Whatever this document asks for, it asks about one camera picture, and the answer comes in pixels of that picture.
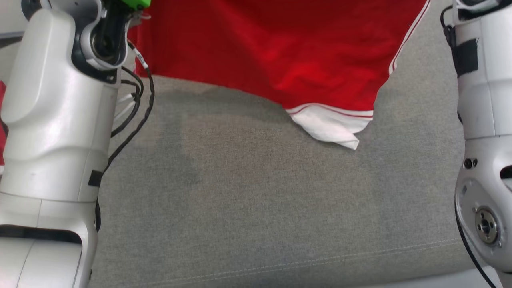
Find twisted black left arm cable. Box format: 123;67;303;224
95;40;156;233

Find red white-striped shorts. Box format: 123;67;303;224
0;80;8;166

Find red white sports shirt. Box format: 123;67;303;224
127;0;432;151

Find grey fabric sofa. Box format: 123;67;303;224
86;0;486;288

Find left gripper green bracket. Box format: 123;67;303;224
100;0;152;40

